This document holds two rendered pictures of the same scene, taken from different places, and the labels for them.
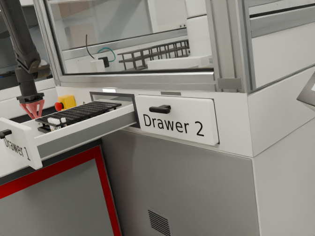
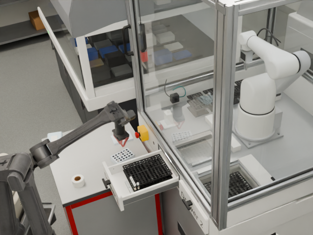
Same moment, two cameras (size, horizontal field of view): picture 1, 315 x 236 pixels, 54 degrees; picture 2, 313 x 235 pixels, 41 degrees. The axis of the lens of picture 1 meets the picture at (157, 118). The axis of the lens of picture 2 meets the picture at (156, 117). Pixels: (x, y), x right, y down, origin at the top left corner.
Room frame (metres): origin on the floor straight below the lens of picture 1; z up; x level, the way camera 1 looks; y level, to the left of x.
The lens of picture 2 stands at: (-0.58, -0.32, 2.50)
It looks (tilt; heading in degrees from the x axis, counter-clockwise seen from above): 37 degrees down; 17
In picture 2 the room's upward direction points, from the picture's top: 5 degrees counter-clockwise
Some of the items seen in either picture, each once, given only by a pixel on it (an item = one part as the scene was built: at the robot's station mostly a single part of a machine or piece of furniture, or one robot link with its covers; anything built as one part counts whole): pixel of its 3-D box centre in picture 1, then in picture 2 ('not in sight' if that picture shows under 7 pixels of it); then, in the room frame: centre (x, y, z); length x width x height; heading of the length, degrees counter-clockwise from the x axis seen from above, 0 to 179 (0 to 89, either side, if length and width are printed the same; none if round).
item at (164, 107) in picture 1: (162, 108); (188, 203); (0.79, -0.02, 0.91); 0.07 x 0.04 x 0.01; 38
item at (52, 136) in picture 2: not in sight; (55, 141); (1.24, 0.94, 0.78); 0.15 x 0.10 x 0.04; 24
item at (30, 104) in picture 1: (33, 107); (121, 139); (1.20, 0.46, 0.90); 0.07 x 0.07 x 0.09; 48
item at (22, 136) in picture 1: (17, 140); (112, 185); (0.86, 0.41, 0.87); 0.29 x 0.02 x 0.11; 38
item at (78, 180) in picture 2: not in sight; (78, 181); (0.94, 0.65, 0.78); 0.07 x 0.07 x 0.04
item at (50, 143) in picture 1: (83, 121); (149, 174); (0.99, 0.24, 0.86); 0.40 x 0.26 x 0.06; 128
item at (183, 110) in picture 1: (172, 117); (193, 205); (0.81, -0.04, 0.87); 0.29 x 0.02 x 0.11; 38
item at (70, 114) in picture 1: (80, 121); (147, 174); (0.98, 0.25, 0.87); 0.22 x 0.18 x 0.06; 128
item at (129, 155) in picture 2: not in sight; (122, 157); (1.17, 0.46, 0.78); 0.12 x 0.08 x 0.04; 140
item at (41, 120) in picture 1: (48, 121); (129, 176); (0.92, 0.33, 0.90); 0.18 x 0.02 x 0.01; 38
